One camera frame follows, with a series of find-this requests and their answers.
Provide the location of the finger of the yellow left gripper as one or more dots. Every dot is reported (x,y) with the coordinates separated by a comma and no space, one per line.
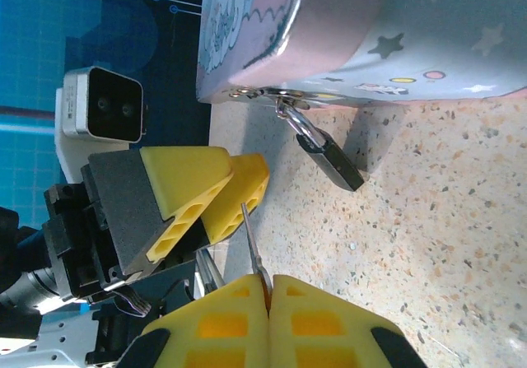
(243,195)
(173,178)

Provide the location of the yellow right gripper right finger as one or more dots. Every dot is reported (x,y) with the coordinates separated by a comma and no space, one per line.
(325,331)

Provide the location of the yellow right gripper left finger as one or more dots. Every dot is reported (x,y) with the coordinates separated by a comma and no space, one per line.
(214,331)

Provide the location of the black padlock silver shackle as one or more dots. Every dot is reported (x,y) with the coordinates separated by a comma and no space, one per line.
(335,162)

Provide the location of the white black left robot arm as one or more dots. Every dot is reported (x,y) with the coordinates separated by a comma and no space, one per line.
(41,343)

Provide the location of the pastel cartoon storage box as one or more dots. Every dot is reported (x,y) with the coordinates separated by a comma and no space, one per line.
(337,22)

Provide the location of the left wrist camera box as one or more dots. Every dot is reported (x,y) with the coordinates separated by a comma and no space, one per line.
(111,104)

